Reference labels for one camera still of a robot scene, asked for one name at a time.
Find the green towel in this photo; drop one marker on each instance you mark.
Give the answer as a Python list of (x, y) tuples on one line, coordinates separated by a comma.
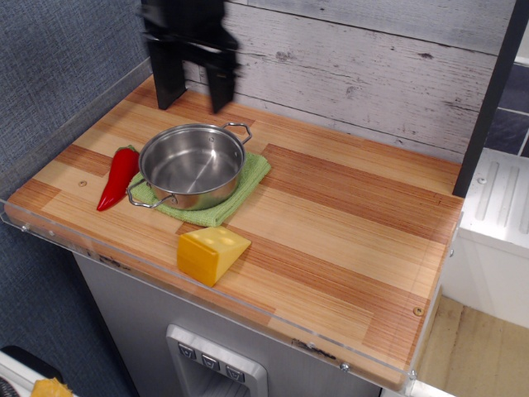
[(256, 167)]

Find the silver dispenser panel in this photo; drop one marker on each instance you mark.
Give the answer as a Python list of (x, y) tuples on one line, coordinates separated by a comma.
[(205, 368)]

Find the yellow object at corner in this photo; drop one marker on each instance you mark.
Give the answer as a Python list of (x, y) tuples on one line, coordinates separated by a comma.
[(50, 388)]

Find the stainless steel pot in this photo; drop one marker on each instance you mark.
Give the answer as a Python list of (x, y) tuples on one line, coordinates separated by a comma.
[(191, 167)]

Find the white toy sink counter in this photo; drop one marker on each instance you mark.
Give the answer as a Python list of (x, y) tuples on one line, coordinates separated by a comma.
[(487, 268)]

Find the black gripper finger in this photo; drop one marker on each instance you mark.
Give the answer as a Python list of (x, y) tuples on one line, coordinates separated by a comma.
[(221, 84)]

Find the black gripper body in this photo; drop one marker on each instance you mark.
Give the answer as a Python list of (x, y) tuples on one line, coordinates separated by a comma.
[(195, 31)]

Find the red chili pepper toy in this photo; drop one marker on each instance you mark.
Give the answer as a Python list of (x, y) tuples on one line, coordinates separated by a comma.
[(124, 166)]

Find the grey toy cabinet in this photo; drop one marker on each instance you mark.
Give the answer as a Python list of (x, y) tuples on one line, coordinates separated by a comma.
[(137, 313)]

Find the dark grey right post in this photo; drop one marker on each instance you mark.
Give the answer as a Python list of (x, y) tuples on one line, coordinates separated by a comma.
[(506, 58)]

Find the yellow cheese wedge toy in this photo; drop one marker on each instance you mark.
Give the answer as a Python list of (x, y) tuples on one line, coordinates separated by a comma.
[(208, 253)]

